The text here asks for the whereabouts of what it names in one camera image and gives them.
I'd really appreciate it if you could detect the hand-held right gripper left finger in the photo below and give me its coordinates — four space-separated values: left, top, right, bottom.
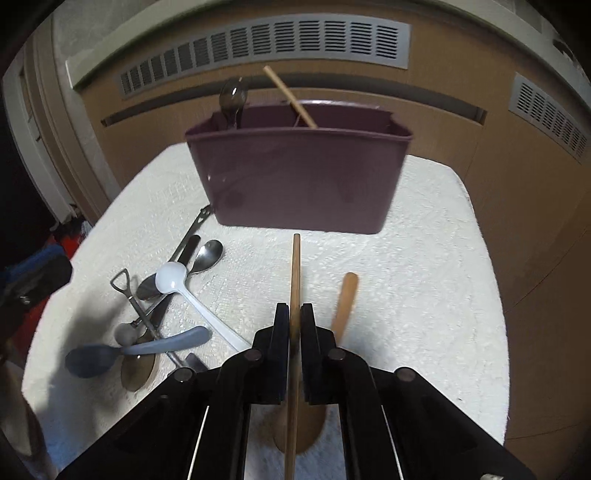
58 302 291 480

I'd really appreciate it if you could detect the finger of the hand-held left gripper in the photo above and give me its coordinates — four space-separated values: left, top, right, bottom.
0 244 74 315

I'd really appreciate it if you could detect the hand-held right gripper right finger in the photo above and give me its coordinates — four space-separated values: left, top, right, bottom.
301 303 539 480

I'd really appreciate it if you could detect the wooden spoon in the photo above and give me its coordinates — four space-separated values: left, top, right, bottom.
272 272 359 457

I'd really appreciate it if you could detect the wooden chopstick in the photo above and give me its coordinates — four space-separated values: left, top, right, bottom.
283 233 302 480
263 65 319 129

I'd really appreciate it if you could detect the metal shovel-shaped spoon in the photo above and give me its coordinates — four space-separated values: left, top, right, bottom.
109 268 160 334

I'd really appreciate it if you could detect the blue-grey silicone spoon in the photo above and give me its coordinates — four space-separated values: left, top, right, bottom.
65 325 210 380

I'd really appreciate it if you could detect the white ball-ended utensil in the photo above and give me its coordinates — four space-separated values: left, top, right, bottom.
114 322 138 347

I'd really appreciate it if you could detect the black-handled knife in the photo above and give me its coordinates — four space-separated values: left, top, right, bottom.
150 234 209 373

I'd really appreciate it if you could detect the metal peeler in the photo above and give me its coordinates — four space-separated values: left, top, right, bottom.
167 205 216 267

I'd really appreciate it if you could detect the brown plastic utensil holder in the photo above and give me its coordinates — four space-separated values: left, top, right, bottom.
185 99 413 236

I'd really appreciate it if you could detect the white textured table cloth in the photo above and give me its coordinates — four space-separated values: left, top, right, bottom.
21 141 511 480

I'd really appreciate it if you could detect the wooden kitchen cabinet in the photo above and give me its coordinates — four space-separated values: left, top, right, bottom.
76 9 591 444

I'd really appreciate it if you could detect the long grey vent grille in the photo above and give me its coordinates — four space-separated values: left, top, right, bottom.
119 19 411 98

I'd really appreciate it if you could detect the short grey vent grille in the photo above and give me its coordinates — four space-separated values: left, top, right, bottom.
508 72 591 168

